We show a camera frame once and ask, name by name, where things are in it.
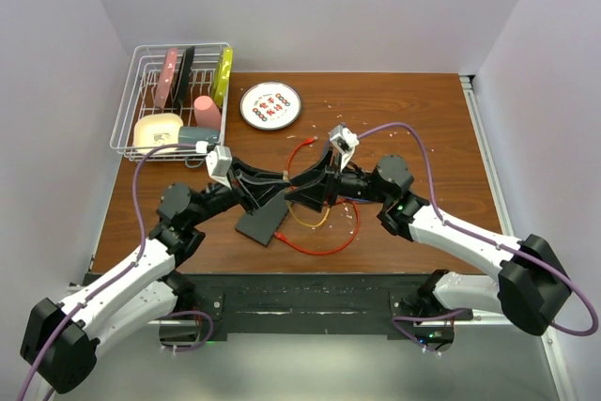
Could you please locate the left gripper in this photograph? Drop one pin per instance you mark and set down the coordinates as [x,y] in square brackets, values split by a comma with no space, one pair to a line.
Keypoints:
[253,187]

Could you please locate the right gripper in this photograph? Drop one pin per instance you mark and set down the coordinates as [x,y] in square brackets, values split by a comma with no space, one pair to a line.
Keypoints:
[319,184]

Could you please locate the black network switch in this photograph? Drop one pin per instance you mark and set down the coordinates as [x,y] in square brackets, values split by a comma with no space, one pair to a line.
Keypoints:
[261,226]

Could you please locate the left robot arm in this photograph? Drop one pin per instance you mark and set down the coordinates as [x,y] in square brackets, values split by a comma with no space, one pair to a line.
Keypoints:
[64,340]

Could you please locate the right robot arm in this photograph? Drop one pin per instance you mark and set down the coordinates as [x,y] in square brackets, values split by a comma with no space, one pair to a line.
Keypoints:
[522,279]

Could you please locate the round patterned plate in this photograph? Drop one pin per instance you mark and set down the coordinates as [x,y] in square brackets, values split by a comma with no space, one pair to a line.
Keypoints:
[270,106]

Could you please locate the pink cup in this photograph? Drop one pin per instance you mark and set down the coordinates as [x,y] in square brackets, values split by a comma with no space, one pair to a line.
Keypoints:
[206,113]

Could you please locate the yellow-green plate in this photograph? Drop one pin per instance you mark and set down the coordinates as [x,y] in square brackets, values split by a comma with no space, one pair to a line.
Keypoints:
[221,76]

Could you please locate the cream square bowl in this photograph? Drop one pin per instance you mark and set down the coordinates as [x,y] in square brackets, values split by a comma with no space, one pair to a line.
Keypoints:
[155,131]

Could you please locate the pink plate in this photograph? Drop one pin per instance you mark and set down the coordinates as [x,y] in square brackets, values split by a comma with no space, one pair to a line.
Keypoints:
[166,78]

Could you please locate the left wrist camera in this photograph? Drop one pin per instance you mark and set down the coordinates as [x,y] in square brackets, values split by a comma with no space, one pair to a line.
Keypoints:
[218,163]

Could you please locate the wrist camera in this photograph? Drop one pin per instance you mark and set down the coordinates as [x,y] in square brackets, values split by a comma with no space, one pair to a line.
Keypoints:
[345,143]
[218,163]

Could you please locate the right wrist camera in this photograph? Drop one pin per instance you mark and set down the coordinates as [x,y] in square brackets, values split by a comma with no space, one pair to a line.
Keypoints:
[345,143]

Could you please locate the white wire dish rack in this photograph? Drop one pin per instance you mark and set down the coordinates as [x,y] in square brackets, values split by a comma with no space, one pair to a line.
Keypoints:
[142,83]

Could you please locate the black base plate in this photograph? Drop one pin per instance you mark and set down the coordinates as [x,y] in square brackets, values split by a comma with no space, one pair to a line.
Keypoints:
[322,303]

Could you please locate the aluminium frame rail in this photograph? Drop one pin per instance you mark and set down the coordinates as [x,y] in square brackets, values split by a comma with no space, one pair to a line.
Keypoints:
[521,279]

